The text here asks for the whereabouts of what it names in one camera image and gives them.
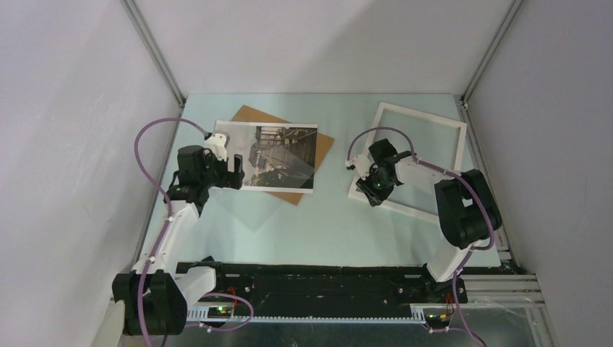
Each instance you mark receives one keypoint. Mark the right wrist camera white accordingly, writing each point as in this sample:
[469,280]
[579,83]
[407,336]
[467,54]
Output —
[361,164]

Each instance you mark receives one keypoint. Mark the white wooden picture frame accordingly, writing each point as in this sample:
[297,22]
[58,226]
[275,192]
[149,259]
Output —
[437,140]

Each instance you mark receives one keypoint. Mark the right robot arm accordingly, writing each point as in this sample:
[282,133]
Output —
[467,213]

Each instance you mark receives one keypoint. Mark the black and white photo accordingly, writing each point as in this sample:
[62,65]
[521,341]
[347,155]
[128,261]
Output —
[300,139]

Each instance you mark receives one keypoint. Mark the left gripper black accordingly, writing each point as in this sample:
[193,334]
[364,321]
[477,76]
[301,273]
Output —
[229,179]

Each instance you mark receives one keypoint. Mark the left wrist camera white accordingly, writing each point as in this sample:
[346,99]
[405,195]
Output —
[217,144]

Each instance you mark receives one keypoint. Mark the clear plastic sheet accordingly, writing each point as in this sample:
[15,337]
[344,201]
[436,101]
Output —
[276,169]

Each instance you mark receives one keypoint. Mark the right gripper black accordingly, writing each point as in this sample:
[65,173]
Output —
[375,197]

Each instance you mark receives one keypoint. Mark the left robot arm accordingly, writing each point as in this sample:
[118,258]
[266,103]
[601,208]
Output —
[156,303]

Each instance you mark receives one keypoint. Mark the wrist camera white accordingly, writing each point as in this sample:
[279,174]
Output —
[361,164]
[217,144]

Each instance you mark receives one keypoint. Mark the white cable duct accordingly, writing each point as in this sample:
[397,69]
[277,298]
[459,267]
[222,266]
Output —
[211,314]

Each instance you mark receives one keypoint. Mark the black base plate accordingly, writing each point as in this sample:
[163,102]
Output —
[327,291]

